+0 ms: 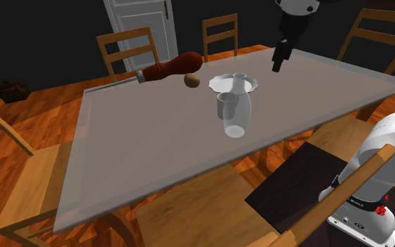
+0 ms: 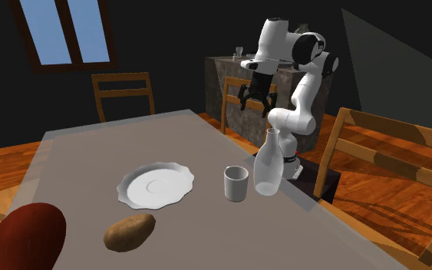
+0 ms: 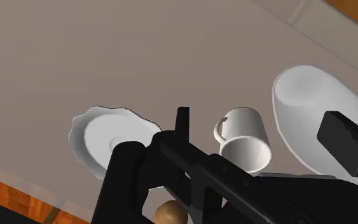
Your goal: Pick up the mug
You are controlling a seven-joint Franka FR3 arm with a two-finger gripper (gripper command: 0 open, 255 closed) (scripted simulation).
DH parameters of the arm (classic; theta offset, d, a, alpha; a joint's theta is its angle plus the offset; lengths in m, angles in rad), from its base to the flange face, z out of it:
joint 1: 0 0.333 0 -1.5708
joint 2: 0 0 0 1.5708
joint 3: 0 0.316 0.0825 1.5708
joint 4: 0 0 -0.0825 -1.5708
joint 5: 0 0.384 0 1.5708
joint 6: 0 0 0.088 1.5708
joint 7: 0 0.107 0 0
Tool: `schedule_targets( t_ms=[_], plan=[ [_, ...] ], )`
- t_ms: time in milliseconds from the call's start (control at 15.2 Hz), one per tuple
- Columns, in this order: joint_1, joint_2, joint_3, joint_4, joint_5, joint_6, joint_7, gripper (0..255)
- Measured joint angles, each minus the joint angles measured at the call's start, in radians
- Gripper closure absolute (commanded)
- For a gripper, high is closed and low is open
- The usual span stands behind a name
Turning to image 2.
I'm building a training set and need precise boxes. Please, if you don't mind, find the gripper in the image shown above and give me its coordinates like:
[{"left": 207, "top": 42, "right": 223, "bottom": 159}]
[{"left": 236, "top": 70, "right": 279, "bottom": 119}]

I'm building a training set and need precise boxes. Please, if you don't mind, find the stone sideboard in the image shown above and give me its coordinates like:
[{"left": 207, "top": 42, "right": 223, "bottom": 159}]
[{"left": 204, "top": 46, "right": 333, "bottom": 154}]

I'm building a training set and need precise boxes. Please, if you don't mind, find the wooden chair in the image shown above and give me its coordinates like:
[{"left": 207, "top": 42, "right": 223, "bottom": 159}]
[
  {"left": 220, "top": 76, "right": 278, "bottom": 136},
  {"left": 91, "top": 71, "right": 157, "bottom": 123},
  {"left": 313, "top": 107, "right": 432, "bottom": 268}
]

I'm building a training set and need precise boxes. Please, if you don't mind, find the clear glass carafe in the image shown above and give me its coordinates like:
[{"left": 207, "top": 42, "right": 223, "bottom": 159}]
[{"left": 253, "top": 127, "right": 285, "bottom": 197}]

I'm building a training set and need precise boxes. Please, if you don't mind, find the white cup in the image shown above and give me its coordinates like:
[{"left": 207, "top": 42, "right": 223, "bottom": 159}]
[{"left": 223, "top": 165, "right": 250, "bottom": 203}]

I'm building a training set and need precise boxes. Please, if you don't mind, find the white scalloped plate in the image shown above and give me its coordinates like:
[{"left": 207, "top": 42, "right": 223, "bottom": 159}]
[{"left": 117, "top": 161, "right": 196, "bottom": 211}]

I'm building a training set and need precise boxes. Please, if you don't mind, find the brown potato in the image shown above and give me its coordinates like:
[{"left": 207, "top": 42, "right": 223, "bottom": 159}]
[{"left": 103, "top": 213, "right": 157, "bottom": 253}]

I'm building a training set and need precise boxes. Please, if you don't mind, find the dark framed window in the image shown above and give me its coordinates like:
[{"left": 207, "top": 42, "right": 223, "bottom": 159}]
[{"left": 8, "top": 0, "right": 118, "bottom": 74}]

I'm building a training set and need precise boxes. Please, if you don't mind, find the dark red round object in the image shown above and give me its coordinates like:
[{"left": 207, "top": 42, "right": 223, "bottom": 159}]
[{"left": 0, "top": 202, "right": 68, "bottom": 270}]

